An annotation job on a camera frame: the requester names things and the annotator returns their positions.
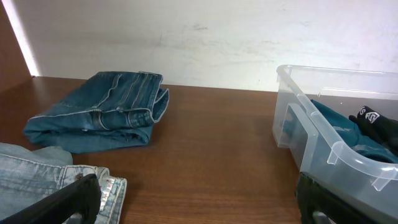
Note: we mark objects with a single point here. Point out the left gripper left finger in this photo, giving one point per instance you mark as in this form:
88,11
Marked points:
82,197

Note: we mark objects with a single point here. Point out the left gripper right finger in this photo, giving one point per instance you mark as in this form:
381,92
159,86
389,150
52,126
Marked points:
318,205

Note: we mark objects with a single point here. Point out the light blue jeans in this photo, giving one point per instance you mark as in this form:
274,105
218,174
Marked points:
29,176

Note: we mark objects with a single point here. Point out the dark blue garment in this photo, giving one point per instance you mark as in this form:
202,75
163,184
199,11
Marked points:
354,138

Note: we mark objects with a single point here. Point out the black garment with logo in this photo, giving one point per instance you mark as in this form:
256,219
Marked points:
377,127

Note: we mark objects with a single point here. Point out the clear plastic storage container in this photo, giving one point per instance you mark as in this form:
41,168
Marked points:
368,185

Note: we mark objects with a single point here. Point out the dark blue folded jeans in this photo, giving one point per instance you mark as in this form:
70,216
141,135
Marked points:
111,110

